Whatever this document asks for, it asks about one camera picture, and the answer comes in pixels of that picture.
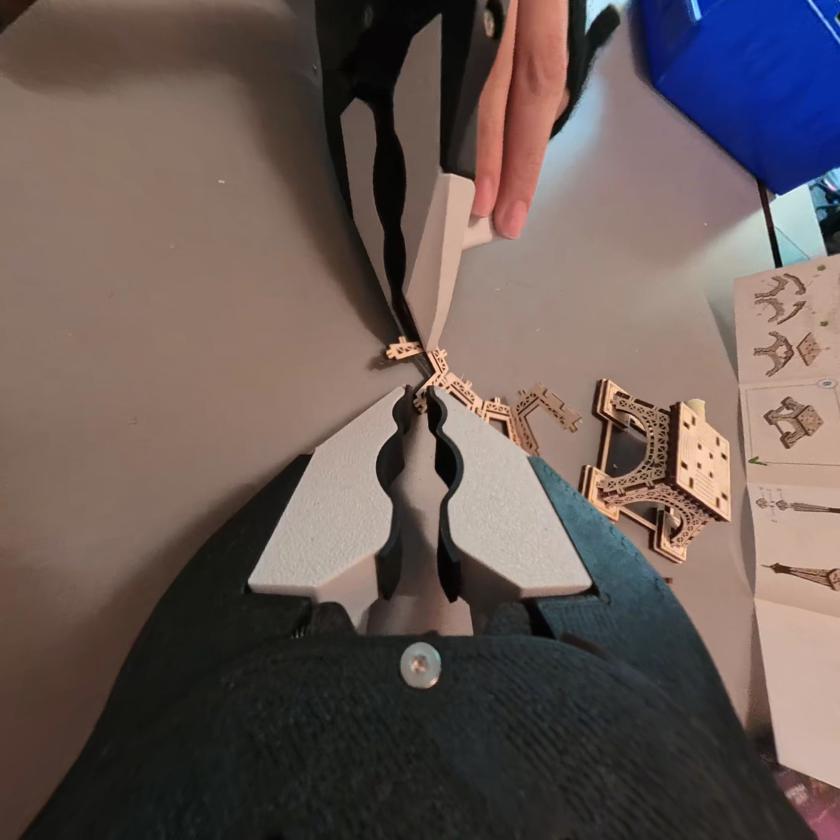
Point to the person's left hand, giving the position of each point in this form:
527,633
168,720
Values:
525,131

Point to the wooden lattice arch piece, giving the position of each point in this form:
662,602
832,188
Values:
453,380

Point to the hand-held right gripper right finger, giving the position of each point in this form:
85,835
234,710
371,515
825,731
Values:
512,525

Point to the blue box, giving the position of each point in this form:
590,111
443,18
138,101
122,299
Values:
741,79

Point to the paper instruction sheet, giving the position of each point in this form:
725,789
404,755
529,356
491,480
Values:
794,656

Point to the pale wax cylinder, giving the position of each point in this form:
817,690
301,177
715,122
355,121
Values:
697,405

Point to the black pole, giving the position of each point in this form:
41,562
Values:
769,223

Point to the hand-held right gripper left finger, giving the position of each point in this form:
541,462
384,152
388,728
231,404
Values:
315,525

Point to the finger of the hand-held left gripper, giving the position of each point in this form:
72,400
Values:
367,197
439,262

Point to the wooden tower base model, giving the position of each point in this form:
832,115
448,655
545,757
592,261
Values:
695,459

